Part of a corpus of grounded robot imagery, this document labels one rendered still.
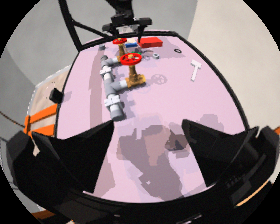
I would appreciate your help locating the grey pipe with red valve handwheels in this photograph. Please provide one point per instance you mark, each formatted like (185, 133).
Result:
(111, 87)

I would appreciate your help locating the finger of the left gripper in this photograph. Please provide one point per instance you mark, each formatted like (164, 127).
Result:
(140, 32)
(115, 33)

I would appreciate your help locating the grey hex nut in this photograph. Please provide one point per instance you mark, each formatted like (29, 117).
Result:
(156, 56)

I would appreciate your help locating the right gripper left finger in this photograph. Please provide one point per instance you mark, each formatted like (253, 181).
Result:
(81, 155)

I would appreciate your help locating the red rectangular block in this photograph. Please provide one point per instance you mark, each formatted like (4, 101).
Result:
(150, 42)

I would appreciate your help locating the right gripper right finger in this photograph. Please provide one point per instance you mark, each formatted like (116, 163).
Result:
(214, 150)

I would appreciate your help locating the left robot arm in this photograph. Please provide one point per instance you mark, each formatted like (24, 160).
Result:
(121, 19)

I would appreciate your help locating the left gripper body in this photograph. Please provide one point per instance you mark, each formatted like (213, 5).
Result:
(141, 21)

